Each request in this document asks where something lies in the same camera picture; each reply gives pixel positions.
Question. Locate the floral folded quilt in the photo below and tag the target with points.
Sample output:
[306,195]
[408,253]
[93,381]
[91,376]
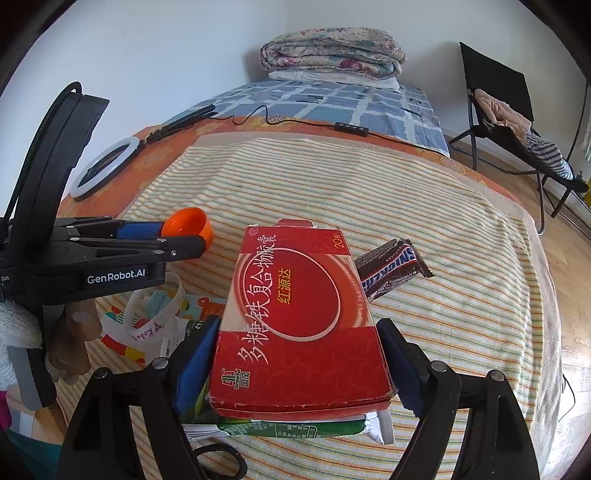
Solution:
[332,50]

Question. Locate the striped garment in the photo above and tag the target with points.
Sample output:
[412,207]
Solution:
[549,154]

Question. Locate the person's left hand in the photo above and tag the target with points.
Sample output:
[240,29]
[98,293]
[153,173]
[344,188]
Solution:
[21,323]

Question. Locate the white folded blanket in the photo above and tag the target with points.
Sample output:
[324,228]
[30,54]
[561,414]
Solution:
[332,79]

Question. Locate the blue plaid bedsheet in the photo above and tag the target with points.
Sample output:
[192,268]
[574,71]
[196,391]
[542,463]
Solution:
[323,104]

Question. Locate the black folded tripod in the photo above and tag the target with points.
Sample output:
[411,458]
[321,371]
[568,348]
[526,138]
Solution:
[184,120]

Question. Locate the black folding chair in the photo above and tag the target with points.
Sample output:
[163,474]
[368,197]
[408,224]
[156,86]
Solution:
[498,78]

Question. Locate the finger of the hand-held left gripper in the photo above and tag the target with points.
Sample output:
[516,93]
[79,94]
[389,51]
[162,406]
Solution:
[138,230]
[152,249]

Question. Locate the white flat device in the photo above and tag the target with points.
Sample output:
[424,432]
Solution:
[79,188]

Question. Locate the green and white packet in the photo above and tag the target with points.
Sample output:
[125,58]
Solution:
[286,430]

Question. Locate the beige towel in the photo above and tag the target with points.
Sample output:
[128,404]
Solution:
[461,175]

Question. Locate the beige cloth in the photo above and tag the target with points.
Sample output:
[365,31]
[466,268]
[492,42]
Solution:
[501,113]

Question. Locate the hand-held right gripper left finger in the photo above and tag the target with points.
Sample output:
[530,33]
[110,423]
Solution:
[196,369]

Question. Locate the orange printed sheet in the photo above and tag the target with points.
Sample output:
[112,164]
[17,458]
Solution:
[161,157]

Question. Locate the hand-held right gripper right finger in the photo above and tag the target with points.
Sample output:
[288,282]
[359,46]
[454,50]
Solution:
[401,369]

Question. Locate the brown chocolate bar wrapper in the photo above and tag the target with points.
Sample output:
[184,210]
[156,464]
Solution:
[392,272]

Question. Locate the striped towel blanket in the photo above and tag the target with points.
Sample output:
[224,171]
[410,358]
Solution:
[323,184]

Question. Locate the colourful patterned snack packet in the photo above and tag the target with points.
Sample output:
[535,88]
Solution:
[138,332]

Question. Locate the red medicine box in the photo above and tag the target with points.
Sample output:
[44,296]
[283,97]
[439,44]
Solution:
[295,323]

